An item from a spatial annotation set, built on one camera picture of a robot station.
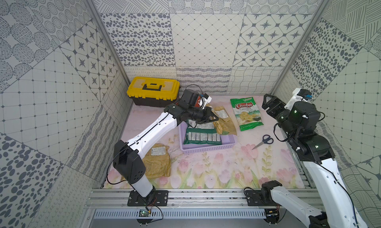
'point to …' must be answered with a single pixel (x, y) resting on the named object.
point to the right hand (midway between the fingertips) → (269, 101)
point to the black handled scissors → (266, 139)
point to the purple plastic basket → (227, 140)
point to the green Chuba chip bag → (247, 113)
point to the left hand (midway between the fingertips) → (219, 115)
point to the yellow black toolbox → (155, 91)
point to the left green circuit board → (143, 212)
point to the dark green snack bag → (204, 133)
